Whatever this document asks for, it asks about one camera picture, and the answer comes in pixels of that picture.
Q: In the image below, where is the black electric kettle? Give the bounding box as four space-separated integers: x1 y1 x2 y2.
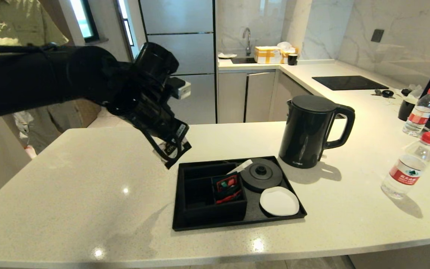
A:
278 95 356 169

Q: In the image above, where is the clear water bottle red cap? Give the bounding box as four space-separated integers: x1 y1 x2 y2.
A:
403 88 430 137
381 132 430 200

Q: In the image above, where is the dark green and red box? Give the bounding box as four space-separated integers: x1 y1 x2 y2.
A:
215 175 242 195

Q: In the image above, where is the black round kettle base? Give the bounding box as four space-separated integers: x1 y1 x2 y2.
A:
240 157 284 193

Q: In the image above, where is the black mug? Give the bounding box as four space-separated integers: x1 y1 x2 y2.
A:
399 98 418 121

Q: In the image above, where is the black divided organizer box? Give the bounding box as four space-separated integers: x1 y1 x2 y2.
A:
181 162 248 225

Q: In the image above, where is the white paper stick packet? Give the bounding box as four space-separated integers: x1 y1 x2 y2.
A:
226 160 253 175

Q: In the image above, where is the red orange packet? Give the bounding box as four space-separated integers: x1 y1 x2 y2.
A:
216 190 244 204

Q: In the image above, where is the brown wooden door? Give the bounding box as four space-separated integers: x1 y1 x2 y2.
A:
38 0 102 128

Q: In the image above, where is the grey cabinet door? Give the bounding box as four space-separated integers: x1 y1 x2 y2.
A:
246 72 277 123
218 73 247 124

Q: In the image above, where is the silver refrigerator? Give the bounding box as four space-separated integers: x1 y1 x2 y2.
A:
138 0 217 124

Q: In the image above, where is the black serving tray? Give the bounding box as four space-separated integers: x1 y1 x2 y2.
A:
172 156 308 231

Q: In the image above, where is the white round coaster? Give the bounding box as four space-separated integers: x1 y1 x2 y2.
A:
260 186 300 216

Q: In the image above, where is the grey corner cabinet front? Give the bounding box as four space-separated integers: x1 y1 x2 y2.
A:
269 72 312 122

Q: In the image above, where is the chrome sink faucet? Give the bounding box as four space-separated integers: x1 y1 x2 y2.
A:
242 28 252 56

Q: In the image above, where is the yellow white cardboard box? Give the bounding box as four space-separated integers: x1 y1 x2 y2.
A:
254 46 283 64

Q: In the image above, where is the dark framed window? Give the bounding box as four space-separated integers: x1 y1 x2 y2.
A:
69 0 100 44

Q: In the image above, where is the person in green shirt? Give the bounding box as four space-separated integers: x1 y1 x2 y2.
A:
0 0 83 154

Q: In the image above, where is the black induction cooktop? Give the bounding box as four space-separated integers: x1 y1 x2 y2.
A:
312 75 390 91

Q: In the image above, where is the clear plastic wrap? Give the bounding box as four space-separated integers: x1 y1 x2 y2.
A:
395 85 423 101

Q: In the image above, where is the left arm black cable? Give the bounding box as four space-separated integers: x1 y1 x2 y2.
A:
140 127 184 161

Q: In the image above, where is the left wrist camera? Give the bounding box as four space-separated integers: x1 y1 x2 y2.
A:
167 77 192 100

